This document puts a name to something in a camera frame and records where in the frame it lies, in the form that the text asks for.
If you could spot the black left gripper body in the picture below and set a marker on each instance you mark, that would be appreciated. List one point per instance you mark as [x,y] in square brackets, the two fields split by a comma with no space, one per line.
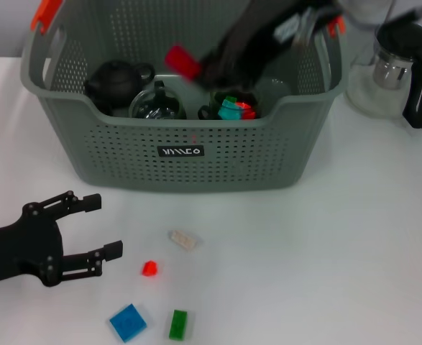
[20,248]

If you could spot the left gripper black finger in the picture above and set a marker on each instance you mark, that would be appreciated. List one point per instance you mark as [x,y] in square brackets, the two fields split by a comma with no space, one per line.
[92,202]
[113,249]

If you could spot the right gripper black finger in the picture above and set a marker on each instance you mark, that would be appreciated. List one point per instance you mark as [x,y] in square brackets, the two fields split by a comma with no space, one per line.
[218,68]
[248,77]

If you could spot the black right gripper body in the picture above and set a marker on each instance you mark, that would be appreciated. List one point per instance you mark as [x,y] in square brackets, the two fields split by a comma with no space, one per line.
[268,32]

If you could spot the green toy brick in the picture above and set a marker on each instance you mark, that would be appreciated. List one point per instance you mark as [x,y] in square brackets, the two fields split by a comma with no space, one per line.
[177,324]
[229,97]

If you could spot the small red toy brick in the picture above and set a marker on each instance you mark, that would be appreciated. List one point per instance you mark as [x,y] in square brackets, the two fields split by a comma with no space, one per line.
[243,105]
[149,268]

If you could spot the dark red toy brick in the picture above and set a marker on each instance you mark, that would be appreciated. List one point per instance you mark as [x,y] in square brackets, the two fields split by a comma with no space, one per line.
[182,61]

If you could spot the red sloped toy brick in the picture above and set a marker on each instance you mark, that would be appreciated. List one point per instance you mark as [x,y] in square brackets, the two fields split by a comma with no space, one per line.
[249,115]

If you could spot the teal square toy brick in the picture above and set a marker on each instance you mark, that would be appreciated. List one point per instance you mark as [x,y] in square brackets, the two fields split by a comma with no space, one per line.
[228,111]

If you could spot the clear white toy brick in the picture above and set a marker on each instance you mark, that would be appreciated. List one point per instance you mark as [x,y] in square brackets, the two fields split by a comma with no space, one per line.
[184,240]

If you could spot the blue square toy brick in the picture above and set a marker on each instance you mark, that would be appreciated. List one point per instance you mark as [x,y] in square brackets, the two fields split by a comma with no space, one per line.
[128,322]

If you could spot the grey perforated storage basket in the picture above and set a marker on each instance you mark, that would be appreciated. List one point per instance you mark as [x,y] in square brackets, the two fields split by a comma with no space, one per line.
[232,161]

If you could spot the black clay teapot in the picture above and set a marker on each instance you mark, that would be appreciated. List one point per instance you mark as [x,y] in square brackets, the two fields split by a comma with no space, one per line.
[117,81]

